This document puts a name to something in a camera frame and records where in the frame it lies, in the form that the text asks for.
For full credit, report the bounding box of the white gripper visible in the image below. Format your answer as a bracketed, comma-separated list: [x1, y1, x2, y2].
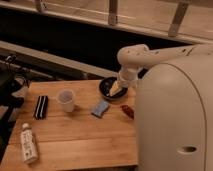
[109, 66, 139, 96]

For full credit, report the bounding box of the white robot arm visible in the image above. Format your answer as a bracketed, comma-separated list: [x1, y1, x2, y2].
[117, 44, 213, 171]

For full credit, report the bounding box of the black ceramic bowl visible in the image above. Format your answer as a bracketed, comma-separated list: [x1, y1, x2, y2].
[99, 77, 128, 100]

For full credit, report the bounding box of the blue sponge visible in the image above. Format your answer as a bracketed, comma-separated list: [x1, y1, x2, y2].
[91, 100, 109, 118]

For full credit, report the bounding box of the black striped case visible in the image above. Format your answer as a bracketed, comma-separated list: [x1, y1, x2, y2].
[34, 96, 48, 120]

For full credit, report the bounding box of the white plastic bottle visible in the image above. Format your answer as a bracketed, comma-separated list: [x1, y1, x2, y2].
[20, 123, 38, 164]

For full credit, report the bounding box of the black equipment at left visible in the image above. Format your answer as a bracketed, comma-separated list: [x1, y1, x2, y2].
[0, 55, 29, 162]

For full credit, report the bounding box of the metal railing frame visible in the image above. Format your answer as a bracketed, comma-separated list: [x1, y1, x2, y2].
[0, 0, 213, 44]

